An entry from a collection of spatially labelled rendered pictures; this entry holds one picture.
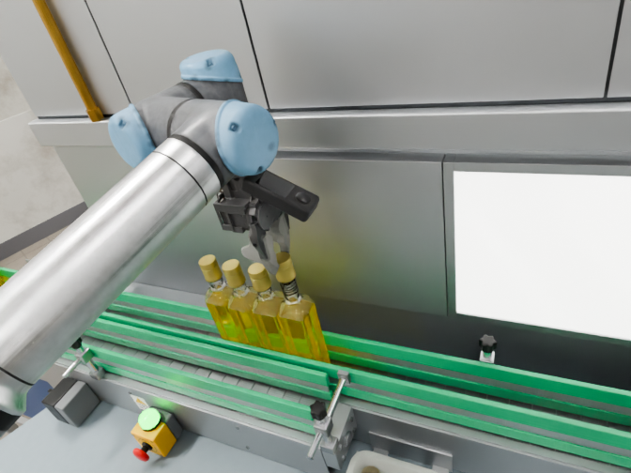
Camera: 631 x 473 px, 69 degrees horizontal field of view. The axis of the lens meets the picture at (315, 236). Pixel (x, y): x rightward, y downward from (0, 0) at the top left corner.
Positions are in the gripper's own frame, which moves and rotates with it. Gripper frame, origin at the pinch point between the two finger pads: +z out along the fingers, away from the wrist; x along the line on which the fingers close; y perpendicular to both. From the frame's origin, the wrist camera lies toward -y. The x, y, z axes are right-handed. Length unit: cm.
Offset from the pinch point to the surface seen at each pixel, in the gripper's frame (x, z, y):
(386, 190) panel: -12.2, -7.9, -16.1
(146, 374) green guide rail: 13.8, 26.7, 34.9
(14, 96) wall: -145, 16, 297
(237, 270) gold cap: 1.0, 3.0, 10.0
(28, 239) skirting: -103, 113, 312
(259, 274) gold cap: 1.4, 2.6, 4.6
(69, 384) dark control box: 18, 35, 62
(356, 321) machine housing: -15.1, 30.1, -3.8
